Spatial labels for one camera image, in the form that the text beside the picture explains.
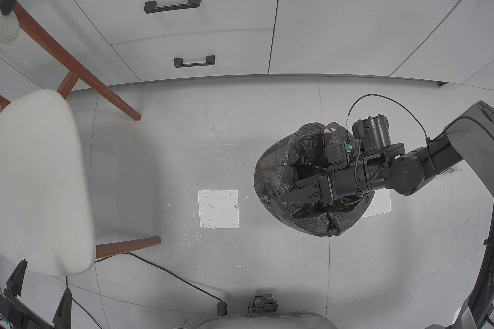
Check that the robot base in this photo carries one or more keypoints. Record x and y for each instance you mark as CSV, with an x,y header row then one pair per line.
x,y
270,321

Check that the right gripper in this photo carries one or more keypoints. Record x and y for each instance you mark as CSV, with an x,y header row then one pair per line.
x,y
355,179

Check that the clear wrapper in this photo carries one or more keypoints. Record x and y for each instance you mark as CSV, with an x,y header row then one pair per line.
x,y
451,170

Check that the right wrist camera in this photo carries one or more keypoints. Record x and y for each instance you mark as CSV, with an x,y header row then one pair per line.
x,y
334,156

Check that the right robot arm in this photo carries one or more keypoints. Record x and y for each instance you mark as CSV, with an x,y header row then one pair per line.
x,y
463,142

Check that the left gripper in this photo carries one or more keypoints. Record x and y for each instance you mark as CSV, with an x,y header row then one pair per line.
x,y
21,314

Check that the white cabinet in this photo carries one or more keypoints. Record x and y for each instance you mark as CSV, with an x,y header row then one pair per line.
x,y
231,11

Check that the black plastic bag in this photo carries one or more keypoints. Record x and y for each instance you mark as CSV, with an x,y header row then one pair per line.
x,y
281,173

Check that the white chair wooden legs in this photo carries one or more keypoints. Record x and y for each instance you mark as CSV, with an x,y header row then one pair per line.
x,y
42,184

